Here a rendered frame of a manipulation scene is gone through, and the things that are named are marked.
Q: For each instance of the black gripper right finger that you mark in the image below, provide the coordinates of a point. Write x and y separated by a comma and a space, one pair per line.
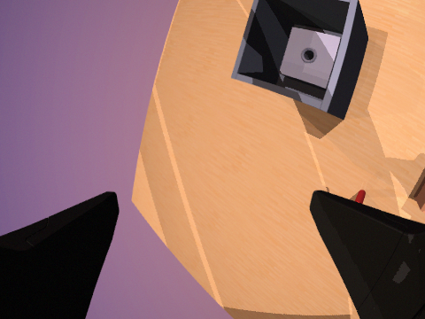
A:
380, 256

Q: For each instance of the dark red peg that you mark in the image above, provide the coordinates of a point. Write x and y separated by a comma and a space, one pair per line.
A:
360, 197

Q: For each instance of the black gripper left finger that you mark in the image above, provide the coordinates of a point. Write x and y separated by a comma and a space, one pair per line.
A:
49, 269

